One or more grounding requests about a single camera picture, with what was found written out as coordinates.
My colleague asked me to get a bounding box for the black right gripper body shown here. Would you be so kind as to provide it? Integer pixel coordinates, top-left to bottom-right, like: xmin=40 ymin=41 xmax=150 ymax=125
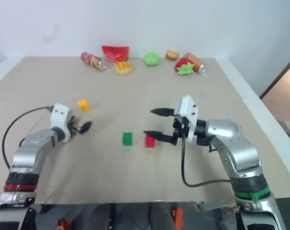
xmin=172 ymin=114 xmax=191 ymax=147

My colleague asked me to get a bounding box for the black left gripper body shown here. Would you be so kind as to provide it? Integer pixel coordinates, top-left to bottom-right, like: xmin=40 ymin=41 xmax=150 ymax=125
xmin=68 ymin=115 xmax=80 ymax=140

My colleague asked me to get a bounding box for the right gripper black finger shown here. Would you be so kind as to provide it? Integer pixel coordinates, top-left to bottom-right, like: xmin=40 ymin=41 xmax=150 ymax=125
xmin=151 ymin=108 xmax=175 ymax=118
xmin=143 ymin=130 xmax=178 ymax=146

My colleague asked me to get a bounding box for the red toy cube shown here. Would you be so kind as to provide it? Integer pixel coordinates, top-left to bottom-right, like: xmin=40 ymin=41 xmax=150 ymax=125
xmin=144 ymin=134 xmax=157 ymax=149

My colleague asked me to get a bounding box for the orange toy cube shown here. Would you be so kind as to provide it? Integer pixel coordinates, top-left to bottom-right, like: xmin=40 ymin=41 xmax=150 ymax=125
xmin=77 ymin=99 xmax=92 ymax=113

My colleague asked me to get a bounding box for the green toy cube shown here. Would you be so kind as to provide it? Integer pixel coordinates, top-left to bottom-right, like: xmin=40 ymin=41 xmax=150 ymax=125
xmin=122 ymin=132 xmax=134 ymax=147

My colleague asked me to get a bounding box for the red strawberry toy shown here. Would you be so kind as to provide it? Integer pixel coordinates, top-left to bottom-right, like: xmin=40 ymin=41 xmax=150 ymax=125
xmin=174 ymin=57 xmax=196 ymax=76

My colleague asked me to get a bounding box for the green vegetable toy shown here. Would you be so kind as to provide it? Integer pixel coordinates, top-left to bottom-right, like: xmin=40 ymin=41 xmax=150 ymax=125
xmin=141 ymin=51 xmax=160 ymax=66

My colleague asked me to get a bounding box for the small hamburger toy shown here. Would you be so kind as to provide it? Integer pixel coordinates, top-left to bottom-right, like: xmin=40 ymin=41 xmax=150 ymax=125
xmin=165 ymin=49 xmax=180 ymax=61

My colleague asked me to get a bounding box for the yellow waffle toy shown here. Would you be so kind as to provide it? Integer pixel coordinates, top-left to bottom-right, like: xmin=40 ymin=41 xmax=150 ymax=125
xmin=114 ymin=61 xmax=134 ymax=76

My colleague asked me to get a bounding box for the orange soda can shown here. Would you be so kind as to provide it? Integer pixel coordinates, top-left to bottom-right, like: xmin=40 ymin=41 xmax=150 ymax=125
xmin=183 ymin=52 xmax=207 ymax=75

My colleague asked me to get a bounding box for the red soda can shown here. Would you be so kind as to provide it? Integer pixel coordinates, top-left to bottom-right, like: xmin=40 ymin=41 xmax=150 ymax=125
xmin=81 ymin=52 xmax=109 ymax=72

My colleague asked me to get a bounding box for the red watermelon slice toy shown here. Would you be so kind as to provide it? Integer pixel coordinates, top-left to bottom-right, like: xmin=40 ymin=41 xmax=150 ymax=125
xmin=101 ymin=45 xmax=131 ymax=64

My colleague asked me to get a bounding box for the orange clamp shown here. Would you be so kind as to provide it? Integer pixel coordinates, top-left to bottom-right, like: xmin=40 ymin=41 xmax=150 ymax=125
xmin=171 ymin=207 xmax=185 ymax=229
xmin=57 ymin=217 xmax=71 ymax=230

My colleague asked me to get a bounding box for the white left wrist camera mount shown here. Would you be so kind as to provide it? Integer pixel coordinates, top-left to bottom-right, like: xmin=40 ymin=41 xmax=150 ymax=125
xmin=50 ymin=103 xmax=73 ymax=142

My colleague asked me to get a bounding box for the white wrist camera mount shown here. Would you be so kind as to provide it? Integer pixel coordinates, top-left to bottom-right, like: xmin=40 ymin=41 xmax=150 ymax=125
xmin=174 ymin=95 xmax=199 ymax=142
xmin=50 ymin=103 xmax=73 ymax=142

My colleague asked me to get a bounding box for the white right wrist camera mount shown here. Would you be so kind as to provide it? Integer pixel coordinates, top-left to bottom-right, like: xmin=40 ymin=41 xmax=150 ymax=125
xmin=174 ymin=95 xmax=199 ymax=142

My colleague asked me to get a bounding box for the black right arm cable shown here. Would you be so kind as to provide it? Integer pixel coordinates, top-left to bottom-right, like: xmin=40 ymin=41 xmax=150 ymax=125
xmin=180 ymin=133 xmax=233 ymax=188

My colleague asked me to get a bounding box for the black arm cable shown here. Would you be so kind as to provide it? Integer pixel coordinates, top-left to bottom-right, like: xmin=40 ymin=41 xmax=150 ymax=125
xmin=180 ymin=133 xmax=233 ymax=188
xmin=2 ymin=106 xmax=55 ymax=170

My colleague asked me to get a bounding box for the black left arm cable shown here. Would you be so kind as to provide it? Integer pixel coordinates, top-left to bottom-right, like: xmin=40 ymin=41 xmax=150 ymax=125
xmin=2 ymin=106 xmax=55 ymax=170

